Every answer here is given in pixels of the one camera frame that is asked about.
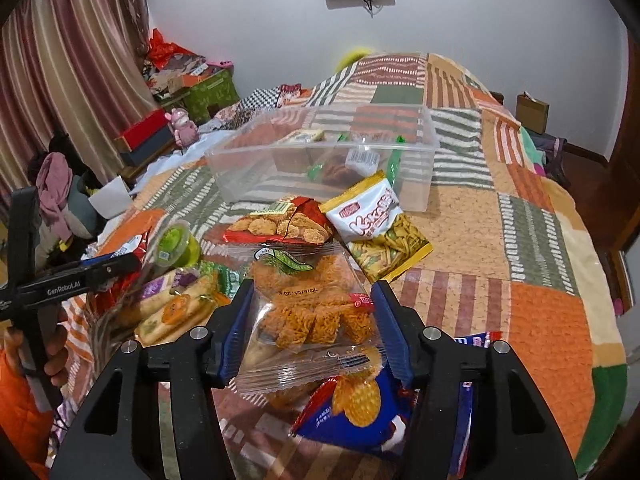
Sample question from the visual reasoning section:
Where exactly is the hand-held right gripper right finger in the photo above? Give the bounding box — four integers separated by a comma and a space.
371, 280, 581, 480

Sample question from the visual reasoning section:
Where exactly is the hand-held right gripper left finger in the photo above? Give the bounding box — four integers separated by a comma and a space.
50, 277, 256, 480

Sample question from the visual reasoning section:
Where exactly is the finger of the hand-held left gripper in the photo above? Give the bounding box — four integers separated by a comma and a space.
80, 252, 143, 288

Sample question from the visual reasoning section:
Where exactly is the orange red snack packet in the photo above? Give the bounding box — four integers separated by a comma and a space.
97, 232, 151, 273

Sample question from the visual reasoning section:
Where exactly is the green patterned snack packet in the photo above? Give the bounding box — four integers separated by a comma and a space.
207, 262, 247, 298

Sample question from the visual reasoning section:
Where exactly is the green jelly cup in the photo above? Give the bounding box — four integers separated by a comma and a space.
156, 221, 202, 267

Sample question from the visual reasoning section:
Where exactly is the brown shiny snack packet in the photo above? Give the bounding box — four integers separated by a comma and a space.
87, 280, 147, 377

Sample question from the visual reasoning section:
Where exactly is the clear orange noodle snack packet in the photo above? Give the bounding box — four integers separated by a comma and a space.
235, 241, 387, 397

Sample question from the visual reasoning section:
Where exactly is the clear biscuit packet purple print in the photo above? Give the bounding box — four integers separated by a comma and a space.
134, 266, 232, 347

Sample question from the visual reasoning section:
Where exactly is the blue waffle crisp packet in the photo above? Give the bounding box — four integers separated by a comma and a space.
290, 331, 503, 463

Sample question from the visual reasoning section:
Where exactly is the white yellow snack packet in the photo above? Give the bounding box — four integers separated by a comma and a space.
319, 171, 434, 284

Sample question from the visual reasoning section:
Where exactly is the red cracker packet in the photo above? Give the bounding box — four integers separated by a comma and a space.
222, 196, 336, 247

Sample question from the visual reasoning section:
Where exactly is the clear plastic container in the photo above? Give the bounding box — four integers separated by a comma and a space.
205, 104, 441, 212

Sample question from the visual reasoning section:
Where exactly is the person's left forearm orange sleeve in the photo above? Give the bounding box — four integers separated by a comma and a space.
0, 347, 58, 468

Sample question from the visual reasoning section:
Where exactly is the person's left hand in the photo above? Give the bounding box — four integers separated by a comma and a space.
2, 305, 69, 376

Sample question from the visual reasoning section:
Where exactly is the pink cloth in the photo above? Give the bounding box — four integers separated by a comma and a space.
38, 152, 76, 242

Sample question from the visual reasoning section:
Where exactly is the white paper bag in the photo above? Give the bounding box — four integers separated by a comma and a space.
88, 175, 134, 220

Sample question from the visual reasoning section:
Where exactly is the wooden nightstand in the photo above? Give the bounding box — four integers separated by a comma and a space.
114, 135, 182, 183

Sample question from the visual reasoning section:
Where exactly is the grey box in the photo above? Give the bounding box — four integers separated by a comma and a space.
127, 127, 177, 167

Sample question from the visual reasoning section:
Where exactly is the patchwork blanket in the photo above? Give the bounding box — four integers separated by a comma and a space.
65, 51, 628, 478

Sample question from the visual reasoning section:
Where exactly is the red box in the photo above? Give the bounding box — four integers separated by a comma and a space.
123, 109, 172, 152

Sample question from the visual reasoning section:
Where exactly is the pink toy figure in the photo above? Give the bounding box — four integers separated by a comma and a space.
165, 107, 201, 149

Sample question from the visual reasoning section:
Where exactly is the striped curtain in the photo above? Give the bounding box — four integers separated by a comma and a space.
0, 0, 162, 206

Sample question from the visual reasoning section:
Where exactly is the long green snack packet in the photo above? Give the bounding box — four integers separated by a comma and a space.
384, 146, 405, 187

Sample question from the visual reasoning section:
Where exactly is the brown biscuit packet white label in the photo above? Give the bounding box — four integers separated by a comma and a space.
320, 149, 382, 184

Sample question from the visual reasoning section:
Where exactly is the green storage box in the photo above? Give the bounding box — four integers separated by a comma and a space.
181, 69, 241, 124

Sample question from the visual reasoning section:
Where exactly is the pile of papers and boxes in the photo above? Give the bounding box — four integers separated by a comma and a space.
144, 52, 221, 103

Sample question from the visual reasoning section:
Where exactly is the small yellow snack packet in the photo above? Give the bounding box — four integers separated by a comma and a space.
276, 129, 326, 145

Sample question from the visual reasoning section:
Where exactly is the checkered quilt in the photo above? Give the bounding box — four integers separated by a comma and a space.
217, 84, 307, 132

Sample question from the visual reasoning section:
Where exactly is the red plastic bag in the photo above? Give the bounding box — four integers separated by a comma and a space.
146, 28, 195, 69

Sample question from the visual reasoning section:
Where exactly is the dark clothes pile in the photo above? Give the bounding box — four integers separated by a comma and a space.
527, 131, 572, 188

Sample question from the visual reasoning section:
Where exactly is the brown paper bag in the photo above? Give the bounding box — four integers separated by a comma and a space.
515, 91, 550, 134

